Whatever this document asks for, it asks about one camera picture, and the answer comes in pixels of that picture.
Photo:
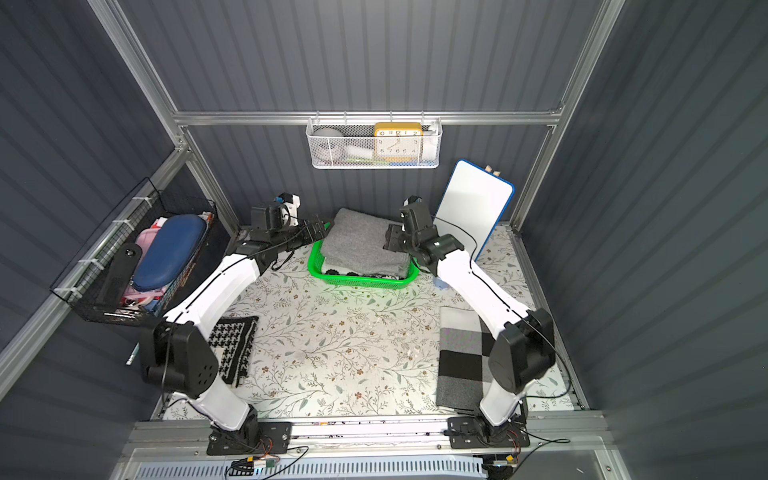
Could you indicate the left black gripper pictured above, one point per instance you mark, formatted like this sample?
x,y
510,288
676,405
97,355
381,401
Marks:
x,y
312,229

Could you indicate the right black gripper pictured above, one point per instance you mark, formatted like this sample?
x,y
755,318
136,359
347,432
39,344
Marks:
x,y
393,238

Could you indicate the plain grey scarf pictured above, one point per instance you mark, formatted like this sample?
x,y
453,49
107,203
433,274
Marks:
x,y
352,242

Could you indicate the smiley houndstooth knit scarf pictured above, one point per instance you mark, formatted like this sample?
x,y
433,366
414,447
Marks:
x,y
330,268

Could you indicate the grey black checkered scarf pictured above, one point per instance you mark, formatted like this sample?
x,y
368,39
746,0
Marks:
x,y
475,367

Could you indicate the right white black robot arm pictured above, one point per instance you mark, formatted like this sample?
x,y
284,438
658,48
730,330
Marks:
x,y
524,345

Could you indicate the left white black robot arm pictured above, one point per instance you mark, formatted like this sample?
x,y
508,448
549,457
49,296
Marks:
x,y
174,351

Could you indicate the green plastic basket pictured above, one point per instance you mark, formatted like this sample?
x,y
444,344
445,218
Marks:
x,y
316,264

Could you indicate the black white houndstooth scarf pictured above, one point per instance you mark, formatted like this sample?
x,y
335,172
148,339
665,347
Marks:
x,y
232,342

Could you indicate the pink items in basket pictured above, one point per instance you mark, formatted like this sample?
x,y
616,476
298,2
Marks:
x,y
133,298

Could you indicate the yellow alarm clock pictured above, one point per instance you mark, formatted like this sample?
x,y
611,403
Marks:
x,y
399,142

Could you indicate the white tape roll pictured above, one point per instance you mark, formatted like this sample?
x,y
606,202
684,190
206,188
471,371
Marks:
x,y
327,145

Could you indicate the white board blue frame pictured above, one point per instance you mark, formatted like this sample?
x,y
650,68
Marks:
x,y
473,204

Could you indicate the white wire wall basket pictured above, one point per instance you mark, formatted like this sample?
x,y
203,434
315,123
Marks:
x,y
359,147

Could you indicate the black remote handle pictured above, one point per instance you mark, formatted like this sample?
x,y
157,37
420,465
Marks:
x,y
119,275

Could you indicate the black wire side basket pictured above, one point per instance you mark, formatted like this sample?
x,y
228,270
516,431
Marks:
x,y
80,287

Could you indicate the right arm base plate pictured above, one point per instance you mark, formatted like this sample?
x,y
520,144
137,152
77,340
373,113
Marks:
x,y
468,432

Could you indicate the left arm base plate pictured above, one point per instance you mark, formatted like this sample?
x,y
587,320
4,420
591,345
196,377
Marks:
x,y
250,440

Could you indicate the small circuit board with wires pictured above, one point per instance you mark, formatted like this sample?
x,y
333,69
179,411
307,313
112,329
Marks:
x,y
250,466

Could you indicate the aluminium front rail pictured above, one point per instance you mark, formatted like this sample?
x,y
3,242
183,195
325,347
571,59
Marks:
x,y
373,436

